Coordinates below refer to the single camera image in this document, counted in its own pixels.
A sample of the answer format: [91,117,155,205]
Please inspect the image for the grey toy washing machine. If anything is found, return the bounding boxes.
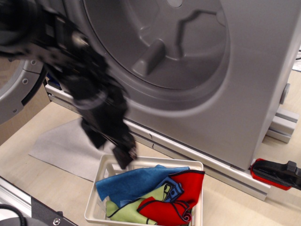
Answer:
[37,0,301,170]

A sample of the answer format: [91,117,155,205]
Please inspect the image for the red cloth with dark trim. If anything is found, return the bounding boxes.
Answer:
[137,169,205,226]

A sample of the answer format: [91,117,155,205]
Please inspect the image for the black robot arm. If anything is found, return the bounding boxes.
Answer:
[0,0,137,169]

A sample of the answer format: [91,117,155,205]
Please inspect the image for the black braided cable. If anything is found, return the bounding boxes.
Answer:
[0,204,29,226]

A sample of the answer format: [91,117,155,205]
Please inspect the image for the white plastic laundry basket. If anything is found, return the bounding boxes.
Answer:
[85,154,204,226]

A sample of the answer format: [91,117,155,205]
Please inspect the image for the black metal mounting plate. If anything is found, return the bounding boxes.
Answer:
[31,197,76,226]

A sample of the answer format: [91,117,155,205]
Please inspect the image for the blue cloth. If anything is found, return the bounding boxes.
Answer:
[95,165,189,207]

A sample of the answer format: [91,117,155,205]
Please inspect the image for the aluminium extrusion side block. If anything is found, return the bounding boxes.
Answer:
[266,108,300,143]

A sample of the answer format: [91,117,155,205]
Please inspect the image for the aluminium frame rail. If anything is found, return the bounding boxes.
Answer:
[0,177,32,218]

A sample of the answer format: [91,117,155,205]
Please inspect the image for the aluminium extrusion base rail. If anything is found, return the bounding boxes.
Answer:
[44,83,271,202]

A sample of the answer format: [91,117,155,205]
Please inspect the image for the red and black clamp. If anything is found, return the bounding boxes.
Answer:
[250,159,301,191]

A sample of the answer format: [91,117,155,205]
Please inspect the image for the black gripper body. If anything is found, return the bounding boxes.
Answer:
[68,77,136,150]

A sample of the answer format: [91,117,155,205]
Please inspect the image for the light green cloth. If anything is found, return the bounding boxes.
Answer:
[106,184,171,225]

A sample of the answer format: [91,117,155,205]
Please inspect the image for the grey felt cloth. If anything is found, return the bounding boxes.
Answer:
[29,119,113,181]

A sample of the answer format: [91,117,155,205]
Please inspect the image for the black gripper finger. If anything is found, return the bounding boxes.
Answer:
[81,119,106,149]
[113,147,137,170]

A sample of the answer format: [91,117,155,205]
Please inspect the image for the grey washing machine door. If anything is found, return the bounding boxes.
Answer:
[0,57,46,124]

